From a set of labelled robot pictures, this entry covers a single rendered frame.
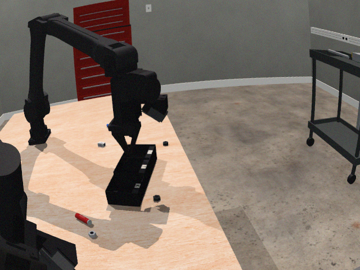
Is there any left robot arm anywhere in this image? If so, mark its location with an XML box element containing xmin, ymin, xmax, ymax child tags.
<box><xmin>24</xmin><ymin>13</ymin><xmax>168</xmax><ymax>145</ymax></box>

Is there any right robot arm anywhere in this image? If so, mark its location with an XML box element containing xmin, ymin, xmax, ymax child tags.
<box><xmin>0</xmin><ymin>140</ymin><xmax>78</xmax><ymax>270</ymax></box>

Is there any red battery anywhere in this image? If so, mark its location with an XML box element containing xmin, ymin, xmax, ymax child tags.
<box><xmin>75</xmin><ymin>213</ymin><xmax>92</xmax><ymax>225</ymax></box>

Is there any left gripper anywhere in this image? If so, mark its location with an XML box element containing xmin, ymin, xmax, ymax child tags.
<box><xmin>108</xmin><ymin>99</ymin><xmax>141</xmax><ymax>156</ymax></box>

